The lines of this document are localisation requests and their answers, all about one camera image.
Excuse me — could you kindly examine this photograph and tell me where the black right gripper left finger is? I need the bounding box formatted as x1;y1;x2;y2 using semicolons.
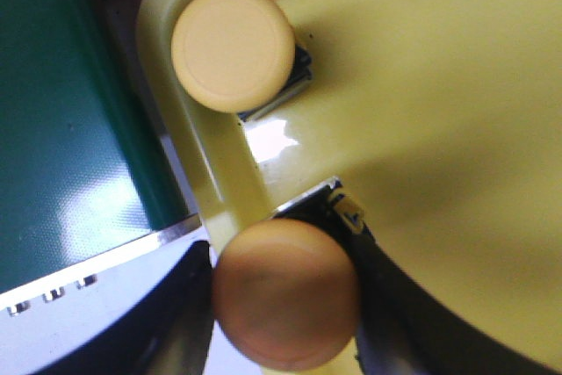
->
39;241;213;374

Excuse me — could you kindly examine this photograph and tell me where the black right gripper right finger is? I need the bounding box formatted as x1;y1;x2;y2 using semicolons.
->
333;225;558;375

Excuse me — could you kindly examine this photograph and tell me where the yellow mushroom push button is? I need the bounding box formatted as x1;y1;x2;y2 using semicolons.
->
171;0;313;121

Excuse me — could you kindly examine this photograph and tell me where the green conveyor belt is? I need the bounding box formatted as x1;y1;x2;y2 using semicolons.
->
1;0;189;292

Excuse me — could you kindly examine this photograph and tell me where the yellow plastic tray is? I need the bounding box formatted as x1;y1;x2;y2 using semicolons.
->
137;0;561;372

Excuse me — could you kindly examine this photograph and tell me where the aluminium conveyor side rail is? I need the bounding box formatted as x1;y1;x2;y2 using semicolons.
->
1;223;207;374

